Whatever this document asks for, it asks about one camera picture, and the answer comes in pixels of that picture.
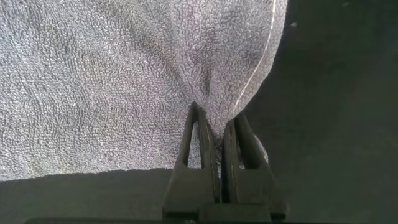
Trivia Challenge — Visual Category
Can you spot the grey towel with orange stripe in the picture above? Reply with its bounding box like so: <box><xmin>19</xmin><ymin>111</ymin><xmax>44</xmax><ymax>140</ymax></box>
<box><xmin>0</xmin><ymin>0</ymin><xmax>289</xmax><ymax>182</ymax></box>

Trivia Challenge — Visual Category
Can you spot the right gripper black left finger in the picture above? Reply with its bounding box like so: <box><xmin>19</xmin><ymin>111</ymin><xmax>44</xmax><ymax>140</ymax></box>
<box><xmin>163</xmin><ymin>101</ymin><xmax>221</xmax><ymax>215</ymax></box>

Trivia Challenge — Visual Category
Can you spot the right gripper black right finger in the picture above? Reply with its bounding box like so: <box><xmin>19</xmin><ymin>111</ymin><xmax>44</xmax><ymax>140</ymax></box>
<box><xmin>221</xmin><ymin>111</ymin><xmax>287</xmax><ymax>215</ymax></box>

